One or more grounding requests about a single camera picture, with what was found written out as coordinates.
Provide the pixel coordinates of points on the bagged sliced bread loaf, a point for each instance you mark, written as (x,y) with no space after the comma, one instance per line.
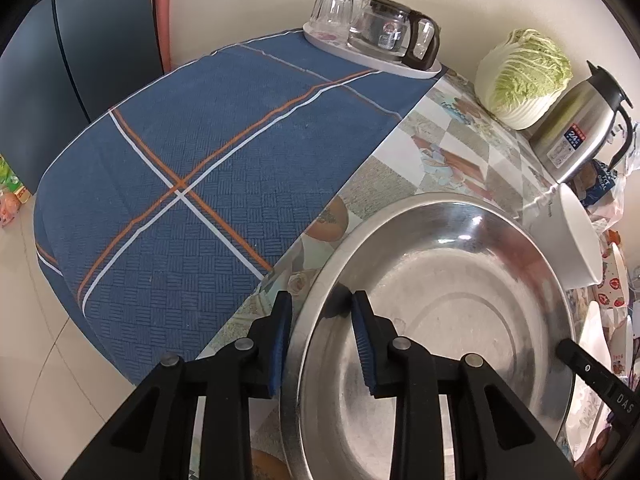
(601,190)

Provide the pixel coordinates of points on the clear drinking glass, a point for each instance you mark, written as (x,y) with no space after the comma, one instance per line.
(335,16)

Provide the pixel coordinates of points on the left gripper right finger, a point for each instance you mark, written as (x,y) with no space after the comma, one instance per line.
(493,434)

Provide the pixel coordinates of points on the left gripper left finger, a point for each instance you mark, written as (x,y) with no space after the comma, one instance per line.
(150,435)

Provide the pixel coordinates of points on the plain white bowl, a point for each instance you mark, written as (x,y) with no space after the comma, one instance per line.
(564,233)

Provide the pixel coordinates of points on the white bowl red strawberries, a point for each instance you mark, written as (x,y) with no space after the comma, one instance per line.
(613,291)

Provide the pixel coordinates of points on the napa cabbage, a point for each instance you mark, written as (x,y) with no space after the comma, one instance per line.
(520,79)

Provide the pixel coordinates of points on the blue plaid tablecloth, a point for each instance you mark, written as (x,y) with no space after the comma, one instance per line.
(159,219)

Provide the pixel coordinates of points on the glass teapot black handle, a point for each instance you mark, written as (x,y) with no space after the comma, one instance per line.
(393,32)

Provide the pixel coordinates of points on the white oval tray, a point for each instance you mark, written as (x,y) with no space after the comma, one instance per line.
(337,46)

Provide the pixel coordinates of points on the large stainless steel basin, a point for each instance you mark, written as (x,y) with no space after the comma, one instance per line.
(453,274)

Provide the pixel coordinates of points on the checkered vinyl table cover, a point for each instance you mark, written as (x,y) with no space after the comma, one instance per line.
(450,150)

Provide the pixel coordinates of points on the stainless steel thermos jug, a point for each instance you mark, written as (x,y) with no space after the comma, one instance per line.
(576,129)

